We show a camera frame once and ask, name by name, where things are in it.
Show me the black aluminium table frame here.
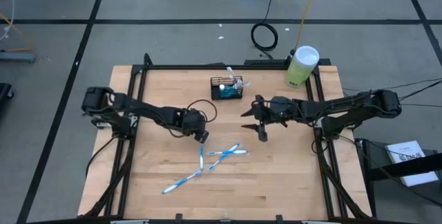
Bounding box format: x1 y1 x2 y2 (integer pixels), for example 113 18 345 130
77 53 372 224

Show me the thin white cable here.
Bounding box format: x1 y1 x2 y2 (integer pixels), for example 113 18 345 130
0 0 17 42

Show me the coiled black cable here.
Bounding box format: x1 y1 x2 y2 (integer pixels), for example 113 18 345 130
250 0 279 61

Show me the long yellow cable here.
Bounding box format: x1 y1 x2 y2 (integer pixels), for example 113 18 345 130
294 0 323 50

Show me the yellow floor cable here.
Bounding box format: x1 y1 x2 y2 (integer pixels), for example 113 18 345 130
0 12 35 53

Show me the black flat box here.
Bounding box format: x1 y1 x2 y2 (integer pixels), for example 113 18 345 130
244 59 289 66

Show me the grey flat floor base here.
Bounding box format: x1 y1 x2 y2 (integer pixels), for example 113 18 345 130
0 50 36 64

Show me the black wire basket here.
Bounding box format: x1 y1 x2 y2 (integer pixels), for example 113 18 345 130
209 75 244 101

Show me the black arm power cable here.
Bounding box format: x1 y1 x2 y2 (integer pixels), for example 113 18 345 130
345 136 442 207
85 136 115 178

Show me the black side stand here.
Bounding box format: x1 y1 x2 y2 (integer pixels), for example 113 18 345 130
355 138 442 224

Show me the black floor object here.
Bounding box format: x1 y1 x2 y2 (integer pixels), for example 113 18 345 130
0 83 15 109

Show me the thin black cable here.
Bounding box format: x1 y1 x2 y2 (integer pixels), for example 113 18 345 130
400 80 442 100
402 103 442 108
341 77 442 93

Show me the green wipes canister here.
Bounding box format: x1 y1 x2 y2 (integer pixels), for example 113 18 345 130
283 45 320 88

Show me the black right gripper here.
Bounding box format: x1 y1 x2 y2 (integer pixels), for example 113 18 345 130
240 94 302 144

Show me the dark looped wrist cable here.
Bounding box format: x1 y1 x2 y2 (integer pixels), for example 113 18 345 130
186 98 218 123

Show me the white printed booklet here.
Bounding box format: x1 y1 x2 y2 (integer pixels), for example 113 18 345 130
385 140 439 187

